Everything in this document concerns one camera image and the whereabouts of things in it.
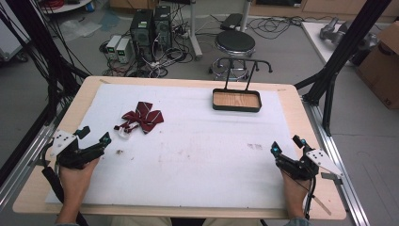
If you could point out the power supply boxes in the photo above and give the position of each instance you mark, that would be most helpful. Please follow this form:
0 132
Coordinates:
163 59

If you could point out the black flat device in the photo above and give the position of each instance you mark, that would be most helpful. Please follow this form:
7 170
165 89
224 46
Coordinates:
231 21

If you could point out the white power supply unit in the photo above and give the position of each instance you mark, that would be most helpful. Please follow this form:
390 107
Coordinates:
123 50
113 45

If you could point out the black stand with wooden tray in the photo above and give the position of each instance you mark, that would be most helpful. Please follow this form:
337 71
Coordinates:
236 100

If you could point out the black round stool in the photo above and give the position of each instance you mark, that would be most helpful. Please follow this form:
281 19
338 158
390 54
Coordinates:
235 42

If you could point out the dark red striped bow tie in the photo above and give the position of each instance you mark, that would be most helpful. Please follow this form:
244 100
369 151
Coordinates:
145 116

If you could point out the white floor board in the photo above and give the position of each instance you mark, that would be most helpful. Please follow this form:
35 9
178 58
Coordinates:
316 40

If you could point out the person's left hand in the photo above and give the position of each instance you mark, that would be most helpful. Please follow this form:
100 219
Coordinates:
73 183

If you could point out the black metal frame stand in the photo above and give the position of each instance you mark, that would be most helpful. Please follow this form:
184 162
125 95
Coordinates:
342 53
47 56

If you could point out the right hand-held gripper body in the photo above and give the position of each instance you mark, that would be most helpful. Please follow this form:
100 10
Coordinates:
298 168

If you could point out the black computer tower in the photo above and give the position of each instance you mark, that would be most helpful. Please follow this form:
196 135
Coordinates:
141 33
163 26

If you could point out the white foam mat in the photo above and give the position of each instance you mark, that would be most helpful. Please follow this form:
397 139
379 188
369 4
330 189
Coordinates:
194 157

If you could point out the aluminium rail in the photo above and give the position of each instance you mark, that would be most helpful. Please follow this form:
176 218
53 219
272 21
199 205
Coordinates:
338 157
25 163

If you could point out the person's right hand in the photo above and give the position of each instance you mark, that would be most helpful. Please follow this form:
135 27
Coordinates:
295 190

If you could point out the grey table leg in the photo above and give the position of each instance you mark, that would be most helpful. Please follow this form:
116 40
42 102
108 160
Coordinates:
194 34

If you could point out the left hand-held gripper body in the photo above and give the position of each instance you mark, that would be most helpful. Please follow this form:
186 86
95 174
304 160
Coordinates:
67 153

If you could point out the brown cardboard box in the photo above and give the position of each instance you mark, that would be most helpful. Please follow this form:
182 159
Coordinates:
381 69

